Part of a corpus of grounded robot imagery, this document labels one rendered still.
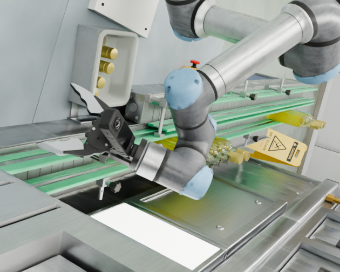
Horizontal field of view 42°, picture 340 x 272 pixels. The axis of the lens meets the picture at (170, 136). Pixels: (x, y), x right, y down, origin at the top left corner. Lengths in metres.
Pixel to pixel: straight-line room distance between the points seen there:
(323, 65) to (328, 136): 6.23
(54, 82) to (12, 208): 0.89
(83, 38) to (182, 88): 0.51
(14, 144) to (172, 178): 0.38
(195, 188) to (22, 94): 0.54
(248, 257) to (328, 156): 6.30
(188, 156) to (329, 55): 0.42
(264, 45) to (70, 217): 0.65
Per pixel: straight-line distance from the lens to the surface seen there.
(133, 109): 1.39
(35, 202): 0.41
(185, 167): 0.89
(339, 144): 7.32
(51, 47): 1.23
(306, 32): 1.01
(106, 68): 1.31
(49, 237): 0.36
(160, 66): 1.65
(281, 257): 1.25
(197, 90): 0.84
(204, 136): 0.93
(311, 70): 1.13
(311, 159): 7.46
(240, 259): 1.13
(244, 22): 1.22
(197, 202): 1.37
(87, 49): 1.26
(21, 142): 1.08
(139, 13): 1.45
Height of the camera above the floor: 1.65
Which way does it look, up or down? 29 degrees down
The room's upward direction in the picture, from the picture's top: 110 degrees clockwise
